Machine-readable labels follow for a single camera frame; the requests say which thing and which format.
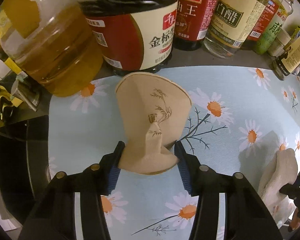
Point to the person's right hand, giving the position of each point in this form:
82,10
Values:
295,222

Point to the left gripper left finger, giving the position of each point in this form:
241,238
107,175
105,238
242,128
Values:
53,215

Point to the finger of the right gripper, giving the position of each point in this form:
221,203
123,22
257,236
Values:
292,191

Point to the red label soy bottle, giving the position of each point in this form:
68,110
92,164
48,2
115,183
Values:
192,22

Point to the red label clear bottle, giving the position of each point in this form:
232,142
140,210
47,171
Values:
261,24

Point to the dark soy sauce jug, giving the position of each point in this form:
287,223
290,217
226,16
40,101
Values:
133,35

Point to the white cloth rag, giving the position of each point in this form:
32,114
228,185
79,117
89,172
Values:
282,170

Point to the black kitchen sink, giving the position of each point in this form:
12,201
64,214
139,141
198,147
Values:
24,165

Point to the green pepper oil bottle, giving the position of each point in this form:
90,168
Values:
285,8

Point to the large cooking oil jug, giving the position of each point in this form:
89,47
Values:
50,40

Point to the brown paper cup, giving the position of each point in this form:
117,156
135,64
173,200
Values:
154,111

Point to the white vinegar bottle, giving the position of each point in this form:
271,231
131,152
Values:
230,25

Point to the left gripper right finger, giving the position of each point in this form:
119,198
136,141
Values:
246,216

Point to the small sesame oil bottle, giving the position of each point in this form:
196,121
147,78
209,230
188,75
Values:
288,61

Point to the blue daisy tablecloth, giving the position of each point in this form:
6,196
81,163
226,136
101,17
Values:
239,119

